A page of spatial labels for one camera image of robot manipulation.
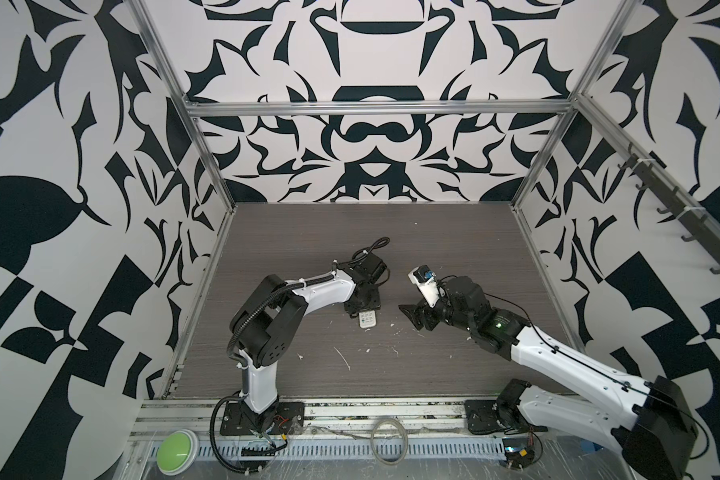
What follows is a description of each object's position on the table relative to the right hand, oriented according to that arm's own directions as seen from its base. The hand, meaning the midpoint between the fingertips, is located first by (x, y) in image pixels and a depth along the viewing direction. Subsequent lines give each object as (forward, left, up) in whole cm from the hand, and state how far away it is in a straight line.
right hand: (412, 295), depth 78 cm
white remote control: (0, +12, -14) cm, 18 cm away
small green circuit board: (-32, -23, -18) cm, 43 cm away
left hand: (+6, +9, -14) cm, 17 cm away
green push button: (-32, +56, -14) cm, 66 cm away
